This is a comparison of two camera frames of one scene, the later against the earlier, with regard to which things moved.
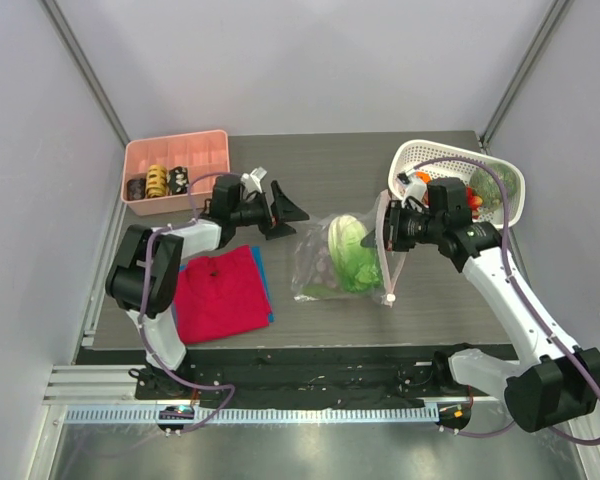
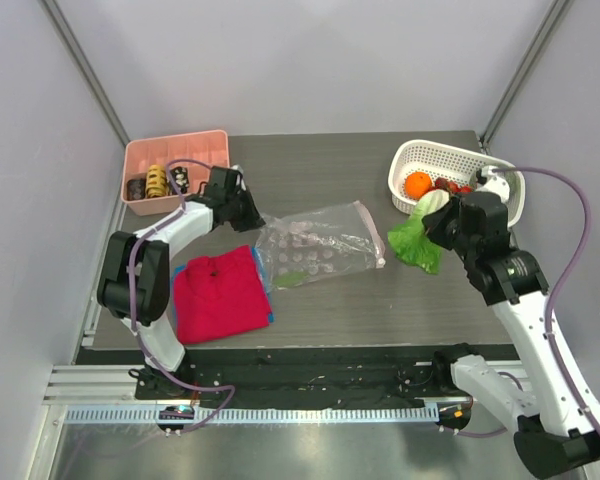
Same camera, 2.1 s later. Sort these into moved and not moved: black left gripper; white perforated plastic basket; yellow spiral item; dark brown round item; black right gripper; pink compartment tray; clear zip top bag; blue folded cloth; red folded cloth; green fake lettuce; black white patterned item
Moved: black right gripper; black left gripper; green fake lettuce; clear zip top bag
Not moved: pink compartment tray; yellow spiral item; black white patterned item; red folded cloth; dark brown round item; blue folded cloth; white perforated plastic basket
